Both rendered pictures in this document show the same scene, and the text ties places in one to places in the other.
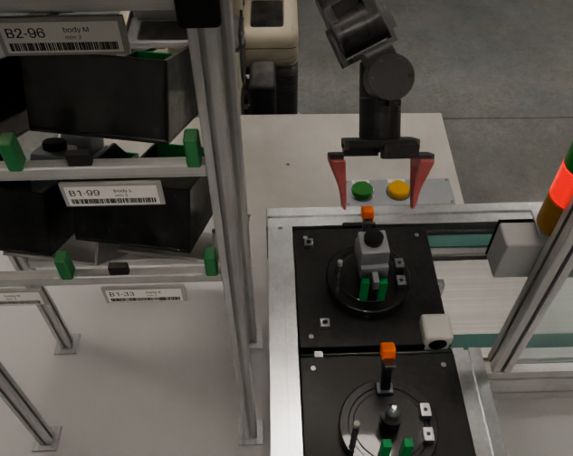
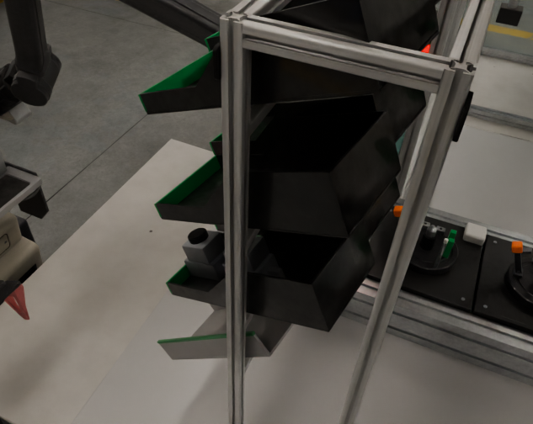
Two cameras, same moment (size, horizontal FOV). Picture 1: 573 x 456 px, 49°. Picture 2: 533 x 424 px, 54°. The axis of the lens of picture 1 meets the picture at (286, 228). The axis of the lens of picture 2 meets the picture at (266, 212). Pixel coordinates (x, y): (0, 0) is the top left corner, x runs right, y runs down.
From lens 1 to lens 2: 0.82 m
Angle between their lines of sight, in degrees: 45
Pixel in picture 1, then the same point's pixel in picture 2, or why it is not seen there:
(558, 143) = (138, 151)
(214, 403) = (341, 355)
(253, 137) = (103, 240)
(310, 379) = (376, 272)
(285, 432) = (404, 302)
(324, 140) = (145, 202)
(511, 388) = not seen: hidden behind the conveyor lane
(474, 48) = (16, 138)
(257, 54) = not seen: outside the picture
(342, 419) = (416, 263)
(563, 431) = not seen: hidden behind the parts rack
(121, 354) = (269, 405)
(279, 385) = (372, 291)
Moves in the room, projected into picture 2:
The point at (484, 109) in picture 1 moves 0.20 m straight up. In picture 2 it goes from (75, 166) to (67, 135)
